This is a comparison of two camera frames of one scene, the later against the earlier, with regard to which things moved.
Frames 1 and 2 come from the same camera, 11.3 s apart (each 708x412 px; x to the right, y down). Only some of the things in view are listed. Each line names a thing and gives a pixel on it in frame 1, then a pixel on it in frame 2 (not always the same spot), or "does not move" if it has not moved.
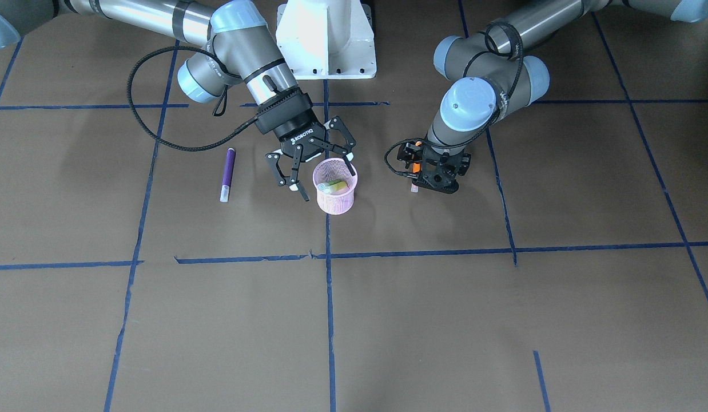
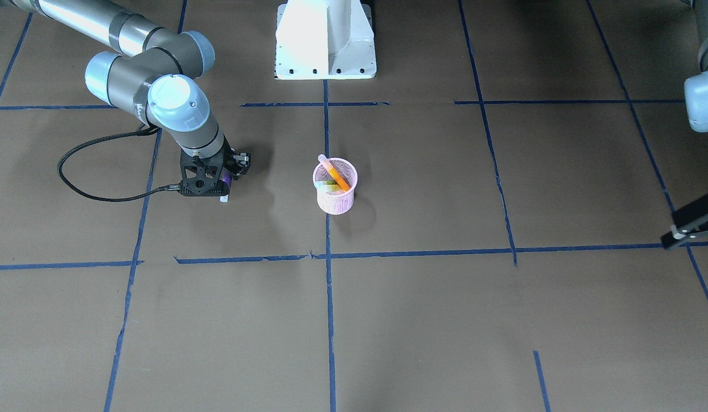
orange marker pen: [416, 167] → [335, 176]
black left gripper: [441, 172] → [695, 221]
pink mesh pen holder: [335, 185] does not move
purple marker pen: [230, 157] does not move
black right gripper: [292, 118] → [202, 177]
